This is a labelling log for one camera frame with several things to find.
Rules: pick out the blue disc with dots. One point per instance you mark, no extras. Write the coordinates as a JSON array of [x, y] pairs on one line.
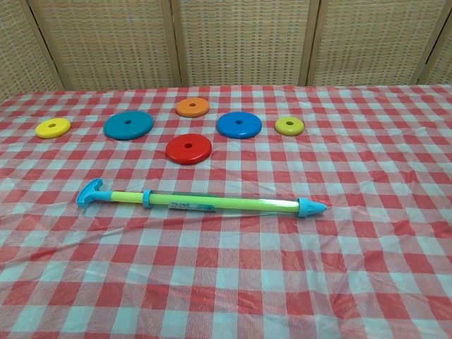
[[227, 127]]

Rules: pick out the red disc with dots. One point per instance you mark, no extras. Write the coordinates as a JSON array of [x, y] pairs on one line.
[[176, 150]]

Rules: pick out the small olive yellow disc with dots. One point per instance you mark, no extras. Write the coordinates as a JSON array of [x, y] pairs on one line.
[[282, 127]]

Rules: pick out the orange disc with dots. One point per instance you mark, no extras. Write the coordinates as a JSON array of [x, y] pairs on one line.
[[183, 107]]

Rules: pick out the large teal disc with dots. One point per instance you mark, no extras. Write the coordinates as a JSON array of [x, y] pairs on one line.
[[116, 127]]

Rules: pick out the woven folding screen panel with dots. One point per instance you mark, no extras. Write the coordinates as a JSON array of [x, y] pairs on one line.
[[17, 46], [106, 42], [243, 42], [445, 60], [374, 42]]

